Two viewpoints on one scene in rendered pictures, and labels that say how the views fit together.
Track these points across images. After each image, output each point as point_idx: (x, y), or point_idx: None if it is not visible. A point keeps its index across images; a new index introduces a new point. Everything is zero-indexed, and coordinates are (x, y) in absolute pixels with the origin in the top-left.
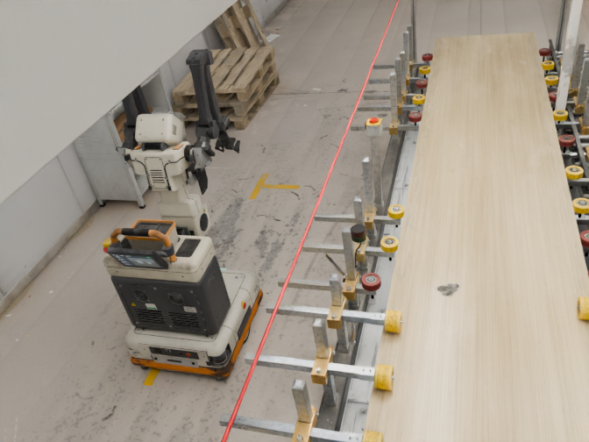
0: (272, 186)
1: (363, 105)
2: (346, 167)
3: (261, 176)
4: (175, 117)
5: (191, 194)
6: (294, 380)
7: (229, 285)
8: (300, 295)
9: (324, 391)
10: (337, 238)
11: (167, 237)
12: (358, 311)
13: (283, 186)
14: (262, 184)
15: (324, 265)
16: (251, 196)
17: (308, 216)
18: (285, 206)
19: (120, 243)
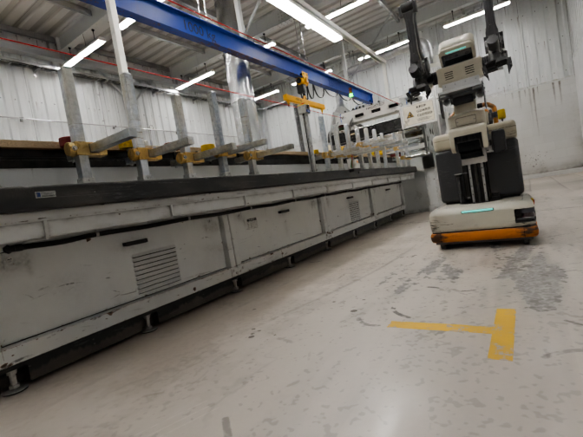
0: (461, 328)
1: (258, 140)
2: (264, 355)
3: (511, 352)
4: (439, 47)
5: (455, 115)
6: (374, 129)
7: (450, 206)
8: (398, 255)
9: (372, 161)
10: (348, 277)
11: (449, 116)
12: (352, 146)
13: (429, 327)
14: (494, 333)
15: (370, 265)
16: (510, 313)
17: (380, 291)
18: (421, 299)
19: (493, 114)
